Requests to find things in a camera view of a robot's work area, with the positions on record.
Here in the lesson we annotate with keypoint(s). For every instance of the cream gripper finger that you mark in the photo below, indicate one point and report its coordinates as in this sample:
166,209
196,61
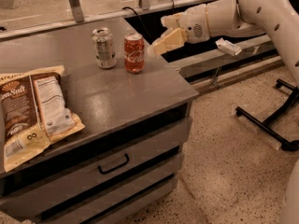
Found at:
171,21
170,40

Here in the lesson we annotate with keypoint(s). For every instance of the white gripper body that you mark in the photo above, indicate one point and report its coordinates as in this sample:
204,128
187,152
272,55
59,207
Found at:
193,22

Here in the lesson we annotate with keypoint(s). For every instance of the red coke can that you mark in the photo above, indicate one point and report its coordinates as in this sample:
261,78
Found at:
134,53

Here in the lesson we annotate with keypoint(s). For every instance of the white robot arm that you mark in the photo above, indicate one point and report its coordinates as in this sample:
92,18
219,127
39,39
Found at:
244,180

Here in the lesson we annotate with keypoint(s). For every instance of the silver soda can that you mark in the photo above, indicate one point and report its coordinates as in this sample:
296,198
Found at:
104,48

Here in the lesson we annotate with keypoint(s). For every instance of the brown sea salt chip bag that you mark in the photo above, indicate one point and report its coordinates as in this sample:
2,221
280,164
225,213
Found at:
35,114

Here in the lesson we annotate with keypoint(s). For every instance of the white packet on ledge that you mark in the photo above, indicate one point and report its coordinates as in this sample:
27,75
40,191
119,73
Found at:
228,47

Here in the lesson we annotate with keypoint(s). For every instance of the grey drawer cabinet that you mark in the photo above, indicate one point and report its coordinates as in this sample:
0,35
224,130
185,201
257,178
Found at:
146,116

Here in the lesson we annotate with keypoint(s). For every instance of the grey metal post left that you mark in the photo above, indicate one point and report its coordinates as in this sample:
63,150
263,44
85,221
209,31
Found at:
76,10

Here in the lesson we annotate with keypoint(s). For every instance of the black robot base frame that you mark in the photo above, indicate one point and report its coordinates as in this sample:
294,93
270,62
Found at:
271,115

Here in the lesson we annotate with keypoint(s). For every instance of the black drawer handle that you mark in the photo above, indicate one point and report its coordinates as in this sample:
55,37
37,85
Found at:
113,165

